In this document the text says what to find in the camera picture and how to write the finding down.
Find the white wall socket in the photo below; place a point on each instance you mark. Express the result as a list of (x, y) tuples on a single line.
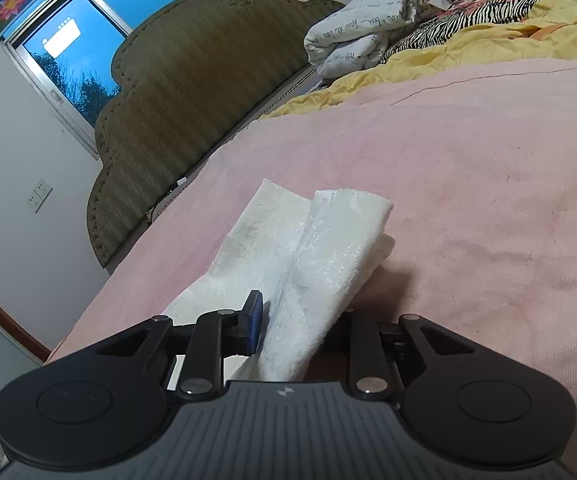
[(44, 188), (35, 202)]

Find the yellow blanket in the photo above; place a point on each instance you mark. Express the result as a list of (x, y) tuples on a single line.
[(468, 52)]

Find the pink blanket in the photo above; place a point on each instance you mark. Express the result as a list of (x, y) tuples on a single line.
[(468, 185)]

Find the white towel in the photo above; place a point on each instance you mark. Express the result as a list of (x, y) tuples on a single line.
[(313, 260)]

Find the olive padded headboard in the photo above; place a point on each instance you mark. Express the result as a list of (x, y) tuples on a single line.
[(193, 100)]

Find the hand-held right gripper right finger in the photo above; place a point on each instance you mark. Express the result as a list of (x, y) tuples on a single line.
[(359, 342)]

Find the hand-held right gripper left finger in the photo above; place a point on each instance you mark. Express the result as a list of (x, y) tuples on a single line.
[(255, 321)]

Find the aluminium frame window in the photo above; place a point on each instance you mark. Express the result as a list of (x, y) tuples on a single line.
[(88, 50)]

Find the white printed quilt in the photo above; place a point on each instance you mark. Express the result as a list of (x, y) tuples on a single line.
[(358, 25)]

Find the zebra floral blanket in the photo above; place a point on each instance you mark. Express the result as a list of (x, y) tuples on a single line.
[(493, 12)]

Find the brown wooden door frame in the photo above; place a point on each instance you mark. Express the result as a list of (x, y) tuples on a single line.
[(3, 316)]

